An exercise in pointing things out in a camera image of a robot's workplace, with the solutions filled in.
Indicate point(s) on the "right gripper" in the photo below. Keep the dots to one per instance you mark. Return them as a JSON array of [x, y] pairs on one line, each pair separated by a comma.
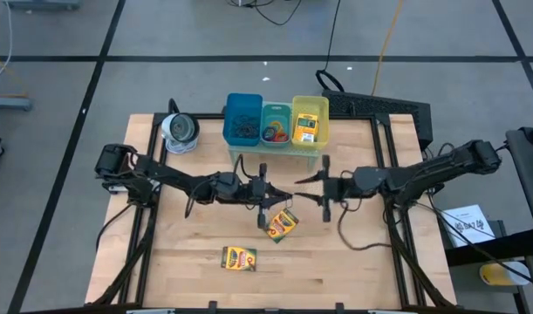
[[338, 187]]

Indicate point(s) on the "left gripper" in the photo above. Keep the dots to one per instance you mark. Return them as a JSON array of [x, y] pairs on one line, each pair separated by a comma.
[[261, 194]]

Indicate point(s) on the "yellow Crayola crayon box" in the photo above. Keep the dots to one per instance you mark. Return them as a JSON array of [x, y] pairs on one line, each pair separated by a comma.
[[305, 124], [239, 258], [282, 226]]

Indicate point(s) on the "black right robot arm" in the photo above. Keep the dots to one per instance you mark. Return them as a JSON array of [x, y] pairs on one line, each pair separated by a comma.
[[445, 168]]

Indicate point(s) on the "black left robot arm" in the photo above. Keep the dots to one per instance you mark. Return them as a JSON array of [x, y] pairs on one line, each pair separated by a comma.
[[170, 176]]

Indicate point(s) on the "grey desk foot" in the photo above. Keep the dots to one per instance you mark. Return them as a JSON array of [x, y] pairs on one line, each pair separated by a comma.
[[8, 103], [43, 4]]

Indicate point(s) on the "yellow plastic bin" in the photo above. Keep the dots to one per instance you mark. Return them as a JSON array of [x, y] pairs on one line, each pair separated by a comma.
[[320, 131]]

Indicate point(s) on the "teal plastic bin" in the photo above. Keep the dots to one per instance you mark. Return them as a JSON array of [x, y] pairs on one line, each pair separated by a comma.
[[266, 111]]

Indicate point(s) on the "black perforated panel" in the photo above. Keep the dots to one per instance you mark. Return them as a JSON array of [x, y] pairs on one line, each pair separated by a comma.
[[371, 104]]

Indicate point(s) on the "blue plastic bin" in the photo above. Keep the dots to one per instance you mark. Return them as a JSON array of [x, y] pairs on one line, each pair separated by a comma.
[[227, 104]]

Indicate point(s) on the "white printed paper sheet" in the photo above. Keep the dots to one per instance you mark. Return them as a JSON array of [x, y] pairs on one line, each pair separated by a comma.
[[466, 227]]

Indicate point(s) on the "black low side table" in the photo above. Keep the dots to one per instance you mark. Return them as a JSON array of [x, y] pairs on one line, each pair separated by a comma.
[[488, 250]]

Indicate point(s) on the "yellow and white bottle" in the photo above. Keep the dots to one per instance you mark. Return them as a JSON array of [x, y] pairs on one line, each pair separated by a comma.
[[501, 275]]

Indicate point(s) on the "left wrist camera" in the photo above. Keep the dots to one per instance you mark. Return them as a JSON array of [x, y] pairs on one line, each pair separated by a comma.
[[227, 185]]

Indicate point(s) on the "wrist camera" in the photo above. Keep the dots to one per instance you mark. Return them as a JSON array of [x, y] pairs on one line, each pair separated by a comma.
[[371, 179], [227, 185]]

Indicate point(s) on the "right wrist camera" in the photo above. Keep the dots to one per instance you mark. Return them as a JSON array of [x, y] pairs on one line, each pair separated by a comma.
[[371, 179]]

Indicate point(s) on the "black aluminium table frame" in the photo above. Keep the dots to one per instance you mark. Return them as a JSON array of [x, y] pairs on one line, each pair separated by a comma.
[[383, 118]]

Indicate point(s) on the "silver metal bracket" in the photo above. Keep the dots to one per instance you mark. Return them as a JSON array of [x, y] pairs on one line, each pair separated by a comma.
[[150, 311], [392, 311]]

